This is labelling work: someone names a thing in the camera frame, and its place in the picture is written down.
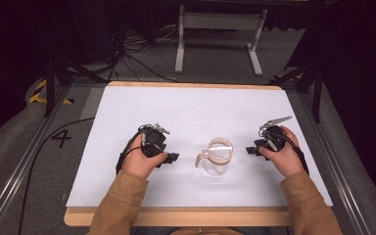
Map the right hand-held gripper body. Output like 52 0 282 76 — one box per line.
258 116 294 162

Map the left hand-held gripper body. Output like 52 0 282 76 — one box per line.
137 122 171 160

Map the clear glass cup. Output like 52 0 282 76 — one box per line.
194 136 235 176

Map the person's left hand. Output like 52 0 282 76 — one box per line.
120 133 169 180

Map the person's right hand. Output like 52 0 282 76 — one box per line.
258 125 305 179

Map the white table sheet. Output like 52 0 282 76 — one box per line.
65 85 334 209

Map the black tripod stand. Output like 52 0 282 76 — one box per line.
266 58 325 124
43 53 110 118

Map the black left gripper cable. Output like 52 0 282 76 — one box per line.
115 124 154 175

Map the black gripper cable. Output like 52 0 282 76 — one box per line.
258 128 310 175
115 124 154 175

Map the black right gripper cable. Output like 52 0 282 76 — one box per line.
258 128 310 175

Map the aluminium floor rail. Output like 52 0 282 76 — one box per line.
0 85 71 235
297 92 374 235

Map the bundle of floor cables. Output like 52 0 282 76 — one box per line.
106 23 181 84

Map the long black floor cable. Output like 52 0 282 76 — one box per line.
17 116 96 235

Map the white metal desk frame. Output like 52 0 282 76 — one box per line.
174 4 269 77

